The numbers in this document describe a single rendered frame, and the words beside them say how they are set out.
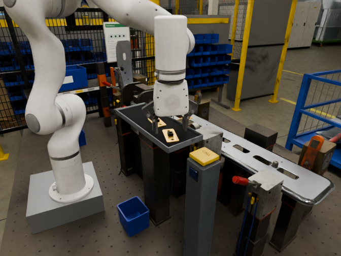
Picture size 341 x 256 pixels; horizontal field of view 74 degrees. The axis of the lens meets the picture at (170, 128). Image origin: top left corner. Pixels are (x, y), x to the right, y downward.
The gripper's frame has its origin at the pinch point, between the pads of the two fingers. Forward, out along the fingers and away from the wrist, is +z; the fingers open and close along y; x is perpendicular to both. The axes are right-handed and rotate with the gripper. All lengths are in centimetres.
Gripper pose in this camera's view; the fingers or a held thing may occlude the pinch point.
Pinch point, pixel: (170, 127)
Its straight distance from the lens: 71.4
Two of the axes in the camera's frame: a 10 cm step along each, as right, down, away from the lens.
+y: 9.8, -1.0, 1.9
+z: 0.0, 9.0, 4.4
